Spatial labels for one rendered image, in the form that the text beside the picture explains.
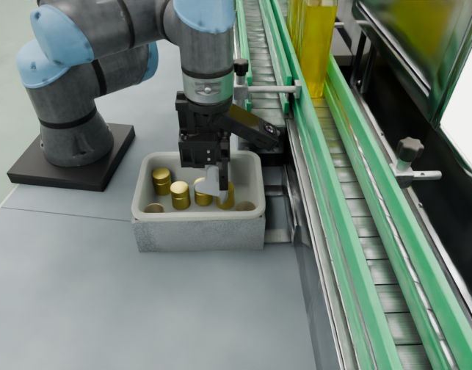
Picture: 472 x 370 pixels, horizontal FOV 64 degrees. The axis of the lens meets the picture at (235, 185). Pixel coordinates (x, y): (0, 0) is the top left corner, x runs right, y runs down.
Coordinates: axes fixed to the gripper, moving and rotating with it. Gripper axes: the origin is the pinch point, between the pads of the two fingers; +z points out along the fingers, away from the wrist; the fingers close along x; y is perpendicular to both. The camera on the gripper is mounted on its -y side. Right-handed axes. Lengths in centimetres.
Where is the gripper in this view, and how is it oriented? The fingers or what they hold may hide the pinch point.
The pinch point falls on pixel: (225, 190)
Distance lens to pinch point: 70.9
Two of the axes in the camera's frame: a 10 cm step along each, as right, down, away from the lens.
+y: -10.0, 0.2, -0.2
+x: 0.3, 6.8, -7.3
